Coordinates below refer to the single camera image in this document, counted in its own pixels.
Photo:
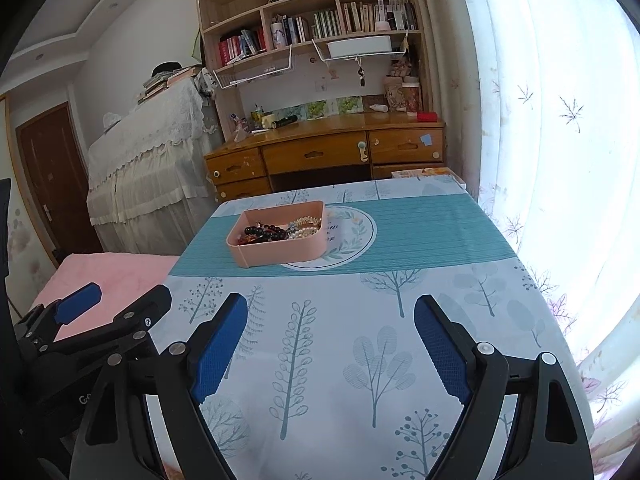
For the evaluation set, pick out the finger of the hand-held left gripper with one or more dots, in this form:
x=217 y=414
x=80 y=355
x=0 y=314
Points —
x=135 y=320
x=77 y=305

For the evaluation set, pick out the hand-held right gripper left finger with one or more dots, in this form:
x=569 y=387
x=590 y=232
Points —
x=220 y=355

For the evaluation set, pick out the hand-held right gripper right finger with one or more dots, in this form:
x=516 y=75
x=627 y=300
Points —
x=442 y=355

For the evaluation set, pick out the pink jewelry box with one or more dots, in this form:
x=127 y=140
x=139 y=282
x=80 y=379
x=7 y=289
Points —
x=280 y=255

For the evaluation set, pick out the pink blanket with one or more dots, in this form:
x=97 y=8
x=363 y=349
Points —
x=115 y=275

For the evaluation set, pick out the brown wooden door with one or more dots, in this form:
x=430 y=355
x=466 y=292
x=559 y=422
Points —
x=55 y=180

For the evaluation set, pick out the gold leaf hair clip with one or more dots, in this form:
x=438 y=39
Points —
x=306 y=221

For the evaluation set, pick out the lace-covered cabinet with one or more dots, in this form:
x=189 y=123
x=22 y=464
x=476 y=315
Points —
x=150 y=160

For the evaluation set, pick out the orange and white box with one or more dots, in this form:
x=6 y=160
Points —
x=430 y=174

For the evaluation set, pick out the wide wooden desk drawer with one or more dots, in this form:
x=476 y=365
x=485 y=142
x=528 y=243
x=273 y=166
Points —
x=315 y=152

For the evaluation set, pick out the stack of books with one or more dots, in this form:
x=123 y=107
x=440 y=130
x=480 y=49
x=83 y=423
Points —
x=160 y=85

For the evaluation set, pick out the small red box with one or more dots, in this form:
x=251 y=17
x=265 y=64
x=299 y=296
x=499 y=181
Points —
x=428 y=117

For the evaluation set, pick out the black flashlight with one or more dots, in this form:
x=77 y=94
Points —
x=289 y=121

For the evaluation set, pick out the white floral curtain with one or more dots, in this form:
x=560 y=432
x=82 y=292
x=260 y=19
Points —
x=550 y=135

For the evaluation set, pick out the wooden desk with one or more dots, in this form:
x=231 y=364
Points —
x=320 y=125

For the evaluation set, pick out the black hat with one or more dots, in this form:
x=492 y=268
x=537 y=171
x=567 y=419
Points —
x=166 y=67

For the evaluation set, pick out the small white tube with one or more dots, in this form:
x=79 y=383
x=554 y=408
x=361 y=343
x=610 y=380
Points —
x=379 y=108

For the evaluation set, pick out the pink lidded jar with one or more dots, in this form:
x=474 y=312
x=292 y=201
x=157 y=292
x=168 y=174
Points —
x=412 y=97

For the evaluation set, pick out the green picture tiles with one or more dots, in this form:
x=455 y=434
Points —
x=320 y=107

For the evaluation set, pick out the patterned paper bag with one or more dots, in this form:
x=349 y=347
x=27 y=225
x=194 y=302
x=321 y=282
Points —
x=394 y=92

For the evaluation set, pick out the hanging charm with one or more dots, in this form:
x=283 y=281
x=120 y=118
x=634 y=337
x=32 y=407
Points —
x=361 y=76

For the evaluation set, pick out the row of red books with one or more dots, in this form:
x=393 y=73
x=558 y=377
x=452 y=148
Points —
x=240 y=47

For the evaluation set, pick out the wooden bookshelf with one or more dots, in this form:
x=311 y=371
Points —
x=425 y=60

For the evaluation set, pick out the white patterned bottle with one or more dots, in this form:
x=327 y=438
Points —
x=278 y=35

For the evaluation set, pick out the white plastic container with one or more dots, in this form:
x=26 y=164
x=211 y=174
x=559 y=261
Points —
x=360 y=46

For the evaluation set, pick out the row of pale books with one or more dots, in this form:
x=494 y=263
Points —
x=380 y=15

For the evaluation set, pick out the row of green books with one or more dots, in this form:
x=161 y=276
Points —
x=325 y=24

